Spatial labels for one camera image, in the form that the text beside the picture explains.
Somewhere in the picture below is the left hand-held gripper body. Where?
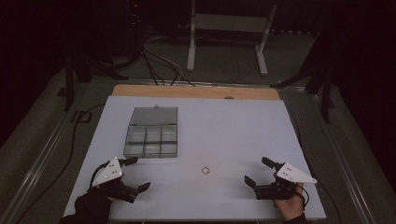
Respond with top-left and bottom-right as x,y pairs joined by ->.
92,156 -> 140,204

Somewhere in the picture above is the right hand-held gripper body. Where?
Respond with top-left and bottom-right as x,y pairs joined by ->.
254,161 -> 318,201

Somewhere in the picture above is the clear plastic compartment box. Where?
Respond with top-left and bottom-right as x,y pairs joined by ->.
122,105 -> 179,160

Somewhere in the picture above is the person's right hand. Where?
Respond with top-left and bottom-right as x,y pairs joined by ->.
273,183 -> 306,222

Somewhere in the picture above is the person's left hand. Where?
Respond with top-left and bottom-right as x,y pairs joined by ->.
74,186 -> 115,223

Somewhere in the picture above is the white table mat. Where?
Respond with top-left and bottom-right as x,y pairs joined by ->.
63,95 -> 327,222

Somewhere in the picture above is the black tripod stand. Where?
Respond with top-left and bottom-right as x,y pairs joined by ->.
270,27 -> 335,124
64,40 -> 129,112

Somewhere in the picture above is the black equipment tower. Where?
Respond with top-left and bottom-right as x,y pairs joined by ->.
124,0 -> 146,60

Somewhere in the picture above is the white metal stand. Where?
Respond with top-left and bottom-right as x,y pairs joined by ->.
186,0 -> 278,77

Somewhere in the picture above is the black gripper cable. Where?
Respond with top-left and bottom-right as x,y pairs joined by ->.
294,188 -> 311,208
89,161 -> 110,190

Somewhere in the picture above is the black floor cable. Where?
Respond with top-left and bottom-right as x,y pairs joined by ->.
13,103 -> 106,224

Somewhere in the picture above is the metal floor rail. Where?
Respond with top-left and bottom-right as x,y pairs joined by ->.
90,77 -> 307,91
0,90 -> 92,224
306,90 -> 377,224

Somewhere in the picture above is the black cable bundle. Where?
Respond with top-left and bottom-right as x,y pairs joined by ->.
139,36 -> 195,88

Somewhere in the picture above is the white cable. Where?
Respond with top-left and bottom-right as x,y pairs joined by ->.
143,43 -> 185,85

